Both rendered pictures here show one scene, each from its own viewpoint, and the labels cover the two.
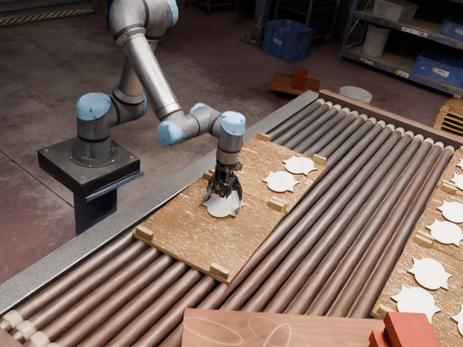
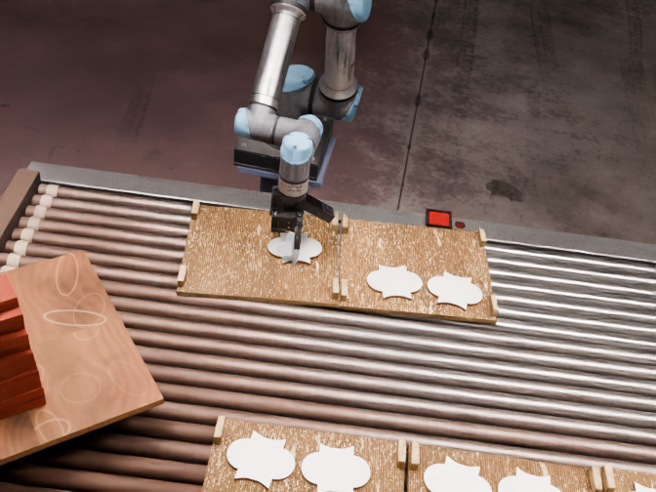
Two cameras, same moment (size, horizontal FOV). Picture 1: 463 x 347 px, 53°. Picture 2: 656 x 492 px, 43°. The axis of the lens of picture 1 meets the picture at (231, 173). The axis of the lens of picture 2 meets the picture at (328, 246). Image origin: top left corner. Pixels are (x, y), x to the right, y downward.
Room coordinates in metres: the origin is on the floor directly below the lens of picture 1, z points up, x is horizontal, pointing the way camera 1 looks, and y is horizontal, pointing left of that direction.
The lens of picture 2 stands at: (0.52, -1.48, 2.42)
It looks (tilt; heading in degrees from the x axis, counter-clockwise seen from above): 41 degrees down; 61
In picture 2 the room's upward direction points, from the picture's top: 8 degrees clockwise
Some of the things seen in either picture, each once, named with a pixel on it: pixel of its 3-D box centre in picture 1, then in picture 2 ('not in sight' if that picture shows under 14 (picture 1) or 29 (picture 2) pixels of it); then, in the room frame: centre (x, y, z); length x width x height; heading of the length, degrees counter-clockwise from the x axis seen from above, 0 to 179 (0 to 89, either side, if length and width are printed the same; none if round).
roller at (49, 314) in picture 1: (233, 177); (376, 247); (1.51, -0.01, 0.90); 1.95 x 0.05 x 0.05; 151
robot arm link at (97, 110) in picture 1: (95, 114); (296, 90); (1.46, 0.52, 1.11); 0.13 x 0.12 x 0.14; 143
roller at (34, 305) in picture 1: (222, 171); (377, 235); (1.53, 0.04, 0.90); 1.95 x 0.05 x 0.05; 151
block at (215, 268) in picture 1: (219, 270); (182, 276); (0.94, -0.01, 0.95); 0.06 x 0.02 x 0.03; 66
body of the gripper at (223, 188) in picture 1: (224, 175); (288, 208); (1.24, 0.02, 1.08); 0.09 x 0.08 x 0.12; 161
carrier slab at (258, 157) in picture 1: (269, 170); (414, 268); (1.55, -0.15, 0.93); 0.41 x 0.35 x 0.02; 154
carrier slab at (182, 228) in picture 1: (213, 222); (262, 253); (1.18, 0.03, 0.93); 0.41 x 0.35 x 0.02; 156
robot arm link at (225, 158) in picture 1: (229, 153); (293, 184); (1.24, 0.02, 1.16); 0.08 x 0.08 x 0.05
